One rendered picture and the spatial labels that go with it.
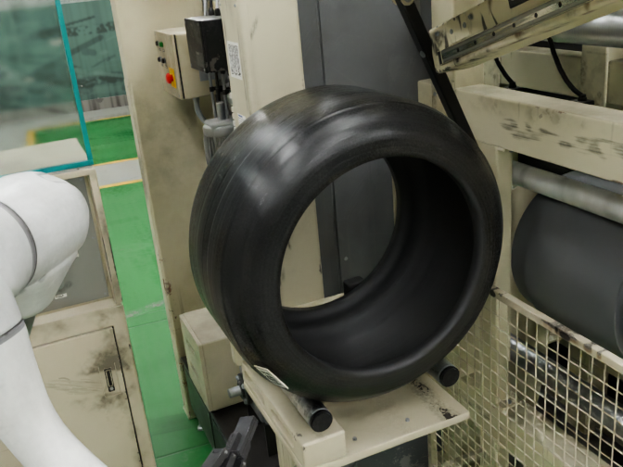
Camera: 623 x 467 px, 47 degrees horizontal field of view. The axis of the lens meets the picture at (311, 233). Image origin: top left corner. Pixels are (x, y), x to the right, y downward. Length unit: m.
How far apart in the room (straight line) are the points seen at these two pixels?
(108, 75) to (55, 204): 9.35
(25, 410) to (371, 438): 0.78
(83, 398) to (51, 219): 1.15
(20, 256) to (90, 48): 9.40
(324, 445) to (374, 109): 0.62
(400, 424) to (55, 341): 0.93
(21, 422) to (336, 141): 0.62
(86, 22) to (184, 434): 7.87
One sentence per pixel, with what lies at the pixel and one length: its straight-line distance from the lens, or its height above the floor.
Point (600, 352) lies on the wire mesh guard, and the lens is 1.39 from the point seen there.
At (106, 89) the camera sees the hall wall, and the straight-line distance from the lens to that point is 10.32.
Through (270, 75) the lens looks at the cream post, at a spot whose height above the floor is 1.48.
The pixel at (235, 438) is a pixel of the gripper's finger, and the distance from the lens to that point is 1.18.
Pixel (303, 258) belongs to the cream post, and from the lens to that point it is 1.63.
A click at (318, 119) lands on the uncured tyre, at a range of 1.18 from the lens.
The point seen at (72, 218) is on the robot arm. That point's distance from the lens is 0.99.
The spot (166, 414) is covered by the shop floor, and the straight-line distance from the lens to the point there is 3.10.
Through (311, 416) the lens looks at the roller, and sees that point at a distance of 1.36.
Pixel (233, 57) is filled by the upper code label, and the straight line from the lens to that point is 1.55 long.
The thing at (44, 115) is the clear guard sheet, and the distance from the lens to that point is 1.82.
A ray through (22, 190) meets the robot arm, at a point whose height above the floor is 1.46.
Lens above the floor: 1.70
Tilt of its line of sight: 21 degrees down
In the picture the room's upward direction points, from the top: 5 degrees counter-clockwise
